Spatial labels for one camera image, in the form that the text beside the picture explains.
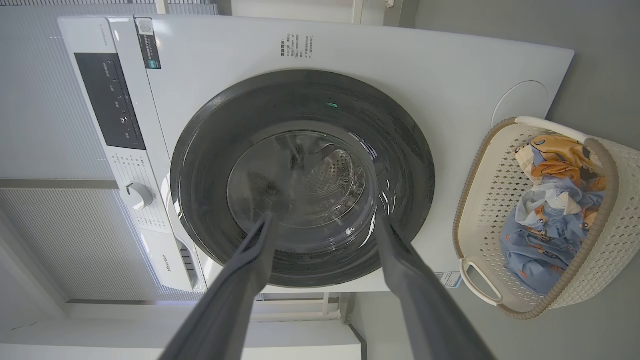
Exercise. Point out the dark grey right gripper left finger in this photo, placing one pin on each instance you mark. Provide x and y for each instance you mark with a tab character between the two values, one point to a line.
235	300

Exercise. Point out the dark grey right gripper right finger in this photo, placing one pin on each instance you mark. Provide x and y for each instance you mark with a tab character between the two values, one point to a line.
425	310

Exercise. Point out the blue bear print garment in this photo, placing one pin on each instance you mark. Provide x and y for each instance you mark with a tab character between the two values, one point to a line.
540	245

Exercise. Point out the washing machine glass door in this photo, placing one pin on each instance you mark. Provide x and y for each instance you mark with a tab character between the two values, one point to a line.
210	150

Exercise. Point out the orange and blue print garment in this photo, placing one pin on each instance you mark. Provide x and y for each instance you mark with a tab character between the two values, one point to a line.
560	160

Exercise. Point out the white front-load washing machine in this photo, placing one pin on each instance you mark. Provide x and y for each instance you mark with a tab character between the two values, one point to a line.
400	65

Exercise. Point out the blue energy label sticker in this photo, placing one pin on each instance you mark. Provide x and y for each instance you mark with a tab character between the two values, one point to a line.
448	280

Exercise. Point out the cream perforated laundry basket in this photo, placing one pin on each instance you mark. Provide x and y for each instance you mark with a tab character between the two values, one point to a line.
482	210

